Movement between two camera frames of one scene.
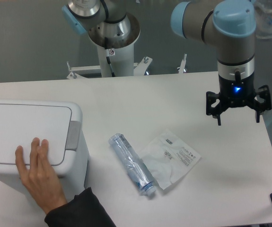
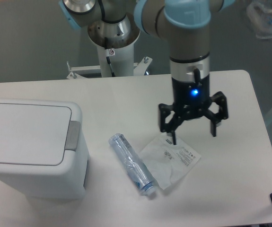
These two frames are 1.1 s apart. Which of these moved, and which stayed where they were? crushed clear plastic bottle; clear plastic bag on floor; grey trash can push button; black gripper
Moved: black gripper
Stayed: crushed clear plastic bottle; clear plastic bag on floor; grey trash can push button
